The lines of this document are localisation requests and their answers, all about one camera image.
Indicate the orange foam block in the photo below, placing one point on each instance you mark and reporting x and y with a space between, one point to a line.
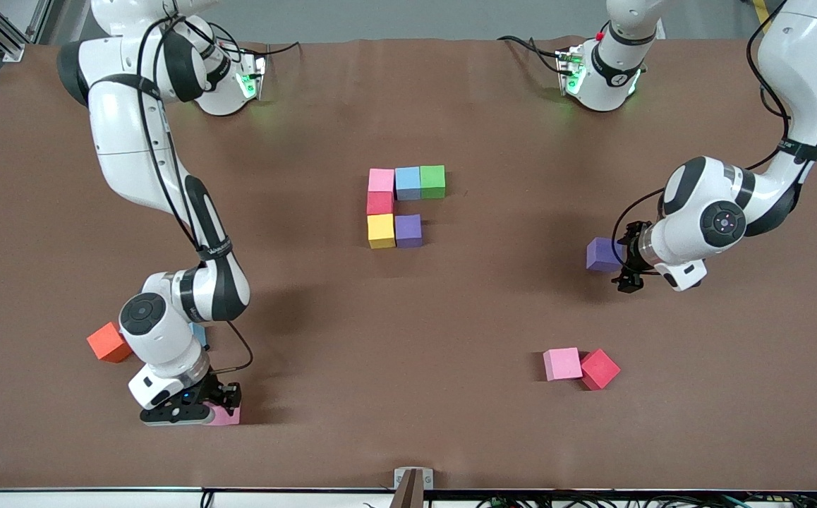
109 343

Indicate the grey metal bracket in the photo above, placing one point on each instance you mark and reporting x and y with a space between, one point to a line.
413 480

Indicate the green foam block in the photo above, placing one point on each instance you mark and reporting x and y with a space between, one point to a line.
433 181

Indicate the pink foam block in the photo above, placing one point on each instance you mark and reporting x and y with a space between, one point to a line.
227 418
382 180
562 364

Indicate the red foam block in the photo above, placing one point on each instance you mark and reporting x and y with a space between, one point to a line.
600 369
380 203

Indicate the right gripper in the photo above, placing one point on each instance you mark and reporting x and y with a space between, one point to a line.
215 390

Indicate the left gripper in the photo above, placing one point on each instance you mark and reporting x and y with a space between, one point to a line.
632 251

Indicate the blue foam block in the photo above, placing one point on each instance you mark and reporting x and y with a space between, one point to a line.
408 183
200 333

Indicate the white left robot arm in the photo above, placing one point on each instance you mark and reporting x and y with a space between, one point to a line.
803 77

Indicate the table cover mat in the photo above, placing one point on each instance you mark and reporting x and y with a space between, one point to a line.
408 353

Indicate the aluminium frame profile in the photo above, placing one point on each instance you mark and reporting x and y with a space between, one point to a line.
13 51

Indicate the purple foam block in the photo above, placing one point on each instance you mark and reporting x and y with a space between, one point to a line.
600 254
408 231

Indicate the yellow foam block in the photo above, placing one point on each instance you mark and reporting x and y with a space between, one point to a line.
382 231

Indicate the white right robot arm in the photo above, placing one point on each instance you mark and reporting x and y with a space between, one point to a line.
126 127

